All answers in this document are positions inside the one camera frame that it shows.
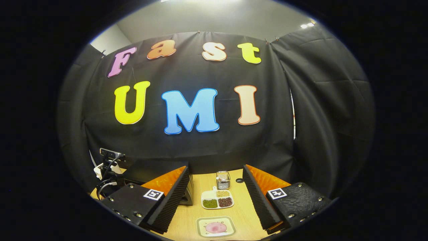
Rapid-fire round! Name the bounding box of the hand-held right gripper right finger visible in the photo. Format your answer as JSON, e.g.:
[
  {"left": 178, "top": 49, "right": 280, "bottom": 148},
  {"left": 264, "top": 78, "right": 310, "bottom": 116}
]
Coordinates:
[{"left": 242, "top": 164, "right": 333, "bottom": 235}]

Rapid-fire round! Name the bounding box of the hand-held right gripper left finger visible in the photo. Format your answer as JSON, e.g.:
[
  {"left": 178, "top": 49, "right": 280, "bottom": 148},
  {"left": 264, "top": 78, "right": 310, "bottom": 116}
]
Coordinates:
[{"left": 100, "top": 166, "right": 190, "bottom": 234}]

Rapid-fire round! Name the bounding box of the black electric oven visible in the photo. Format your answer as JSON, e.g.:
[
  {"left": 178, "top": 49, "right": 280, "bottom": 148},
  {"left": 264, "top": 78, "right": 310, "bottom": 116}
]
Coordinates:
[{"left": 124, "top": 159, "right": 194, "bottom": 206}]

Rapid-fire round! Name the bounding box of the square cream plate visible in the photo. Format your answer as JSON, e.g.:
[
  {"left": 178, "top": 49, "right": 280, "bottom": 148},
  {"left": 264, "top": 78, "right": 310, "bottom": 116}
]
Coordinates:
[{"left": 196, "top": 216, "right": 236, "bottom": 238}]

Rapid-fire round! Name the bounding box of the pink ham slice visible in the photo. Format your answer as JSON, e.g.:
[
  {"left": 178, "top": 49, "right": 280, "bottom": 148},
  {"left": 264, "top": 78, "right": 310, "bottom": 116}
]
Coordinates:
[{"left": 205, "top": 222, "right": 228, "bottom": 234}]

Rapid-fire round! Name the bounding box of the divided white bean tray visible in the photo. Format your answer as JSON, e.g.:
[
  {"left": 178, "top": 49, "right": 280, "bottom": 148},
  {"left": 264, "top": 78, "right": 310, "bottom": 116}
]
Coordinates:
[{"left": 201, "top": 186, "right": 234, "bottom": 210}]

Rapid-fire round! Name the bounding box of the metal wire holder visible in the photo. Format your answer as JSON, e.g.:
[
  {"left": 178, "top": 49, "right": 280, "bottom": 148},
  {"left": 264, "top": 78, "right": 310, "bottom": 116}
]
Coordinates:
[{"left": 216, "top": 171, "right": 231, "bottom": 190}]

